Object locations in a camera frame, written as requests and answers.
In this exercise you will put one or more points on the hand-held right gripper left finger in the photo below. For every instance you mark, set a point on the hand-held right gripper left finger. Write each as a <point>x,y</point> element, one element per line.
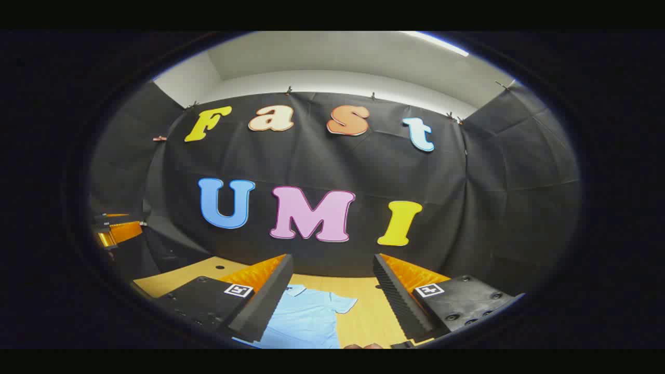
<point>270,296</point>

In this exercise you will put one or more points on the black backdrop cloth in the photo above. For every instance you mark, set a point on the black backdrop cloth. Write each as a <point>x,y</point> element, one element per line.
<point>363,171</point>

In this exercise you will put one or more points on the light blue T-shirt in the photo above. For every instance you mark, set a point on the light blue T-shirt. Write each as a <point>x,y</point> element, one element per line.
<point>306,318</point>

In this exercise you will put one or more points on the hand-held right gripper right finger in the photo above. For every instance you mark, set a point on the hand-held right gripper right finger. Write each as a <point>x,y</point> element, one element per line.
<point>397,296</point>

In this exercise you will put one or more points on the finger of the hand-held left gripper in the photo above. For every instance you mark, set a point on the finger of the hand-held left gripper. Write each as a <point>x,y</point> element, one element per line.
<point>124,220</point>
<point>124,232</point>

